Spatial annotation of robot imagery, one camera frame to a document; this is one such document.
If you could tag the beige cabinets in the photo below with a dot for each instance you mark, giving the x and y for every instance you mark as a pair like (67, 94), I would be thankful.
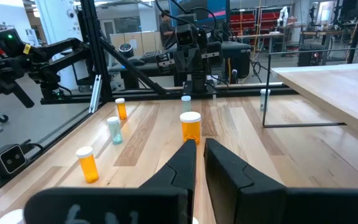
(135, 40)

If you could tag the wooden shelf with black frame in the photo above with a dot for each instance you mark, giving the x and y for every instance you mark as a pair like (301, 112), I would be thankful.
(328, 90)

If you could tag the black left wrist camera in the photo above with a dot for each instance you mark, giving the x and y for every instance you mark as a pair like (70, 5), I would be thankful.
(185, 36)

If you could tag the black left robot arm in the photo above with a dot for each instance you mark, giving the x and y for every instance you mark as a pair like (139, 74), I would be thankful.
(199, 82)

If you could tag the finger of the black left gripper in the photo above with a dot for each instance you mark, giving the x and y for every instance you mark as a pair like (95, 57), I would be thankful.
(182, 61)
(196, 60)

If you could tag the black table-level camera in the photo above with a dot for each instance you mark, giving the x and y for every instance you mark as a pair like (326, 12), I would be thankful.
(8, 160)

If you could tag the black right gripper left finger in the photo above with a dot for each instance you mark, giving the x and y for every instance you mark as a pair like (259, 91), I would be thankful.
(172, 186)

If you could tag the silver aluminium extrusion piece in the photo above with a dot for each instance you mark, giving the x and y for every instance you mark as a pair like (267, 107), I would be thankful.
(95, 93)

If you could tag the pale green medicine bottle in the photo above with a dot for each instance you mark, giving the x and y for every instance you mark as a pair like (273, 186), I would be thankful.
(264, 100)

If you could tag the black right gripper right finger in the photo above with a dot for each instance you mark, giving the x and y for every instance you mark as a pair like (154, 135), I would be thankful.
(244, 193)

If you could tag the black background robot arm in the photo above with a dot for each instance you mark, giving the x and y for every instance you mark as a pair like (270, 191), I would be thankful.
(57, 53)

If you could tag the person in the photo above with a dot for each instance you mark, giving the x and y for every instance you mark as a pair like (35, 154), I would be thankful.
(166, 29)

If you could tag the wide orange medicine bottle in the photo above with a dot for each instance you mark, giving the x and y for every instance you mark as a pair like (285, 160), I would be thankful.
(190, 129)

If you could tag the red bin storage rack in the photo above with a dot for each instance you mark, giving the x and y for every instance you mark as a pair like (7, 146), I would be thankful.
(244, 18)

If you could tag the black desk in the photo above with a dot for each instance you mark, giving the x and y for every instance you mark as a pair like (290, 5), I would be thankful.
(238, 49)

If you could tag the monitor with blue screen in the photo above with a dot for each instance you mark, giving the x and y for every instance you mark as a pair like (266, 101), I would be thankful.
(216, 7)

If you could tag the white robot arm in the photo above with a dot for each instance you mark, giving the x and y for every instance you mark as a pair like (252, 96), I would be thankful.
(283, 15)

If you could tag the tall orange medicine bottle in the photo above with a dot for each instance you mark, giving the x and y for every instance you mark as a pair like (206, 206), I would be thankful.
(88, 166)

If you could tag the black cylindrical speaker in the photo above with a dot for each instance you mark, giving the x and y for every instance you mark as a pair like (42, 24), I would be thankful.
(126, 49)

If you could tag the wooden workbench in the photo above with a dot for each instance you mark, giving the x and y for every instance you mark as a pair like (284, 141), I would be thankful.
(322, 32)

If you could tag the black keyboard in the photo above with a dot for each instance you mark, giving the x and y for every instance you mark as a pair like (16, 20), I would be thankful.
(149, 56)

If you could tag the white dome security camera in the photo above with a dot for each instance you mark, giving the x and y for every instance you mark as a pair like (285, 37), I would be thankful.
(70, 13)

